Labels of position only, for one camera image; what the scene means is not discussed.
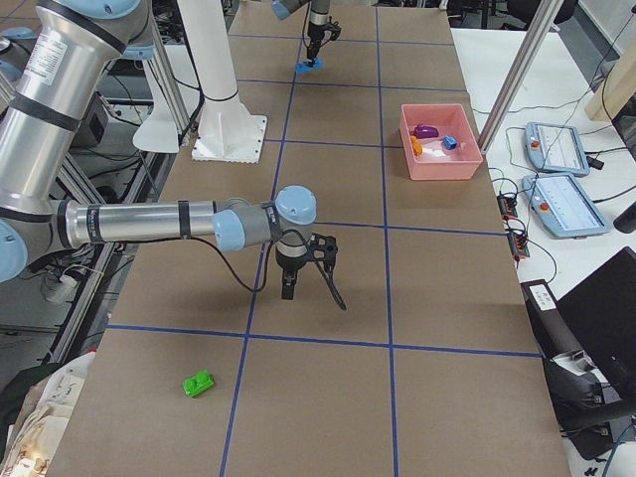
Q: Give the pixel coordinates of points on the far teach pendant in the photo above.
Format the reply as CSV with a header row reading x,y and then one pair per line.
x,y
554,148

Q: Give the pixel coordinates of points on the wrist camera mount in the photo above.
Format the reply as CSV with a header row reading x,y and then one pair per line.
x,y
324,250

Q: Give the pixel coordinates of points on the near teach pendant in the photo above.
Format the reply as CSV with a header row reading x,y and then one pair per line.
x,y
563,207

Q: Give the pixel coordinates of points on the pink plastic box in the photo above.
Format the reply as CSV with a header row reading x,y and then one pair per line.
x,y
436,162

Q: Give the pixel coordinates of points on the purple block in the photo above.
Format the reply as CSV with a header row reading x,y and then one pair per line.
x,y
424,131

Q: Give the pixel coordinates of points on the long blue block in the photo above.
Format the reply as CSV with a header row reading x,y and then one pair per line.
x,y
307,66

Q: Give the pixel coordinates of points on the small blue block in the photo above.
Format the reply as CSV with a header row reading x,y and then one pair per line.
x,y
449,142

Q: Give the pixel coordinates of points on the aluminium frame post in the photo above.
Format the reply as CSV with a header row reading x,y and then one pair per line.
x,y
534,37

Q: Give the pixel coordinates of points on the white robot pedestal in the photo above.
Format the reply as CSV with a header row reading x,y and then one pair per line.
x,y
226,130

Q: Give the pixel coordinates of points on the black monitor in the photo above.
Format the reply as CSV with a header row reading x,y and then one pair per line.
x,y
600,313

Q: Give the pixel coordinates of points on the green block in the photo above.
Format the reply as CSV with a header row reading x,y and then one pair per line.
x,y
198,383

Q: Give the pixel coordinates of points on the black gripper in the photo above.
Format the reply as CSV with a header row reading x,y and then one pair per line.
x,y
288,264
315,34

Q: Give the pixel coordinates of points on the teach pendant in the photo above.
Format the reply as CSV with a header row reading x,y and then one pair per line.
x,y
554,148
563,207

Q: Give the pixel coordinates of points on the orange block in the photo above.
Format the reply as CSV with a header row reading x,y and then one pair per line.
x,y
416,146

